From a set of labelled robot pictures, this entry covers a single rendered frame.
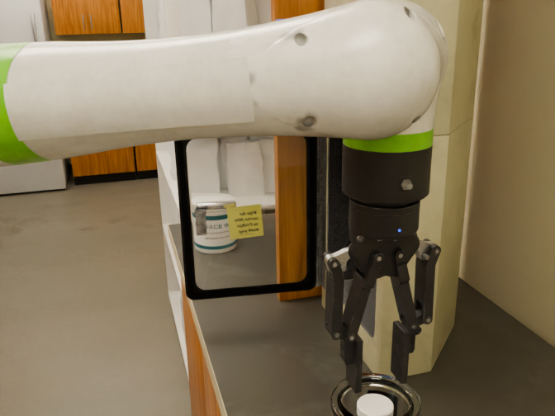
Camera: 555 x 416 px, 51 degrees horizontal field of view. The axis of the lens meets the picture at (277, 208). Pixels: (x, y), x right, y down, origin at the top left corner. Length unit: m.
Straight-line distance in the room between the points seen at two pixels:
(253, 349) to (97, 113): 0.83
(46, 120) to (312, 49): 0.24
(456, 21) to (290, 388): 0.71
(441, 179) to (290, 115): 0.62
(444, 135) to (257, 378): 0.57
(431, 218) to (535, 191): 0.38
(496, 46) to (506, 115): 0.16
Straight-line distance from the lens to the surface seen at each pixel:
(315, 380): 1.16
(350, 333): 0.67
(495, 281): 1.54
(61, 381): 2.98
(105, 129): 0.52
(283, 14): 1.27
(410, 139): 0.57
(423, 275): 0.68
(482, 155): 1.52
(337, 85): 0.43
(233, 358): 1.23
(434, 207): 1.05
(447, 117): 1.02
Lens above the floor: 1.61
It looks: 19 degrees down
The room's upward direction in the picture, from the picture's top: 1 degrees counter-clockwise
